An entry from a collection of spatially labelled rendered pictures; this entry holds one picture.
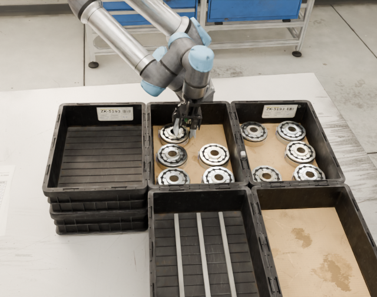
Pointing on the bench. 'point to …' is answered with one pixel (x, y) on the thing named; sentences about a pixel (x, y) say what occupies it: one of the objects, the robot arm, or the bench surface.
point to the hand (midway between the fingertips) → (183, 134)
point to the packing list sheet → (0, 198)
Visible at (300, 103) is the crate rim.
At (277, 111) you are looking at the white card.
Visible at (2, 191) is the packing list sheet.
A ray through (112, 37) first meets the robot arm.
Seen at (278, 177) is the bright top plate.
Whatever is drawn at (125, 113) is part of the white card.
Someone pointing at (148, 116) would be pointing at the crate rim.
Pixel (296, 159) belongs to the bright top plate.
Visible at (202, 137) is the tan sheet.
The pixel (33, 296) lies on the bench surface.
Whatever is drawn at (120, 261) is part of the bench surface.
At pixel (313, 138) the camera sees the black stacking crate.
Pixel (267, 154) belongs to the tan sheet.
